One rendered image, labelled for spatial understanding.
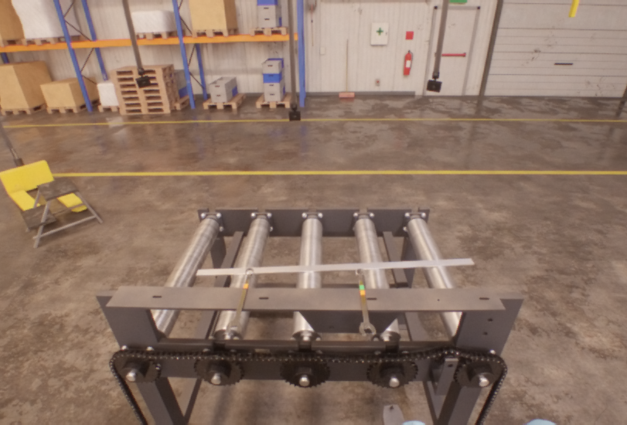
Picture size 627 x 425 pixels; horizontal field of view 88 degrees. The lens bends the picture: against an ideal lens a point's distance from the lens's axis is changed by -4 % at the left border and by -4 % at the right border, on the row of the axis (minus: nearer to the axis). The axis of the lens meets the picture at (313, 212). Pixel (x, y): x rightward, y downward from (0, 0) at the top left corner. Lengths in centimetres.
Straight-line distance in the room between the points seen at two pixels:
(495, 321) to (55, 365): 257
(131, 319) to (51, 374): 159
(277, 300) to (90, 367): 188
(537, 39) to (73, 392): 1122
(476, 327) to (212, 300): 84
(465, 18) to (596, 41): 360
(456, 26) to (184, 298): 977
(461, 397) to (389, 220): 99
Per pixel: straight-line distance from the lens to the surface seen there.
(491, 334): 130
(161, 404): 162
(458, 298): 112
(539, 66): 1136
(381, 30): 973
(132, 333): 135
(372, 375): 127
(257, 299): 106
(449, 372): 127
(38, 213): 440
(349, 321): 115
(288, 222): 200
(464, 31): 1037
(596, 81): 1237
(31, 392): 282
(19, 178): 565
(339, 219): 198
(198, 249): 178
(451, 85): 1046
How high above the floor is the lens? 190
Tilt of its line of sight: 30 degrees down
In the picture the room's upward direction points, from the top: 1 degrees counter-clockwise
